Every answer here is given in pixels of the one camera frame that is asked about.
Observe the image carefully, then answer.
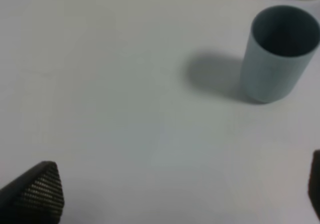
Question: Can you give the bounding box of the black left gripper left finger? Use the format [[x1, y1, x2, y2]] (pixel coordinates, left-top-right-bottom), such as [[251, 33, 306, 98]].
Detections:
[[0, 161, 65, 224]]

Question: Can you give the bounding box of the teal plastic cup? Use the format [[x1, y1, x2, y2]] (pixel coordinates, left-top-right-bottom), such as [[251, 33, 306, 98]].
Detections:
[[240, 5, 320, 103]]

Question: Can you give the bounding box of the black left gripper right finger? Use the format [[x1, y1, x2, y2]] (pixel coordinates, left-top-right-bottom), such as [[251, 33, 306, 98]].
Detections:
[[308, 150, 320, 219]]

